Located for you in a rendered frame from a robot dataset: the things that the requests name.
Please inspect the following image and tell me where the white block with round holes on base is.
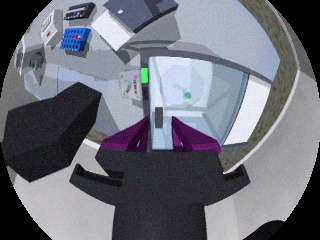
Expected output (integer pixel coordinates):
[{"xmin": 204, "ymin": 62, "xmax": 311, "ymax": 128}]
[{"xmin": 14, "ymin": 31, "xmax": 44, "ymax": 76}]

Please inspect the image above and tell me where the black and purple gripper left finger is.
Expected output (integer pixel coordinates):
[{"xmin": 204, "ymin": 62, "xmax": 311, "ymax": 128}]
[{"xmin": 99, "ymin": 116, "xmax": 149, "ymax": 152}]

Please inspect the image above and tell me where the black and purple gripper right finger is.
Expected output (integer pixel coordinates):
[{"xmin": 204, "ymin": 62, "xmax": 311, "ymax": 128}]
[{"xmin": 171, "ymin": 116, "xmax": 221, "ymax": 155}]

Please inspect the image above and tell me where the blue tube rack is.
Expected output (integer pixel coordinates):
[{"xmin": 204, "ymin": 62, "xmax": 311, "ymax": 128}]
[{"xmin": 60, "ymin": 28, "xmax": 91, "ymax": 51}]

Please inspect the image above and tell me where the white block with grey holes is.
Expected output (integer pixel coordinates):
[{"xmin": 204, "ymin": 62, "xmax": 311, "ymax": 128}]
[{"xmin": 41, "ymin": 9, "xmax": 63, "ymax": 46}]

